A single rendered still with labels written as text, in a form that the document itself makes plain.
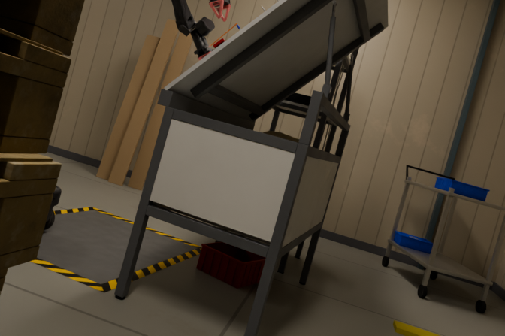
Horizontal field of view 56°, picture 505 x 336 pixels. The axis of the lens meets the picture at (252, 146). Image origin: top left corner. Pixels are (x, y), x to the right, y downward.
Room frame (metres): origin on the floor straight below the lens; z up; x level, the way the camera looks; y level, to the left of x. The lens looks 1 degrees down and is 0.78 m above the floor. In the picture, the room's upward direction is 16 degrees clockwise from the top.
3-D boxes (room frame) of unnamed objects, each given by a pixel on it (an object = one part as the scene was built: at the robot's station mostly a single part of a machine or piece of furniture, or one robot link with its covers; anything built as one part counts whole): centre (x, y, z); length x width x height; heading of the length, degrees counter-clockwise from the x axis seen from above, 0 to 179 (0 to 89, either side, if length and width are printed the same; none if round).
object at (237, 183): (2.36, -0.09, 0.60); 1.17 x 0.58 x 0.40; 163
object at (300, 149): (2.36, -0.08, 0.40); 1.18 x 0.60 x 0.80; 163
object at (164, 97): (2.45, 0.22, 0.83); 1.18 x 0.05 x 0.06; 163
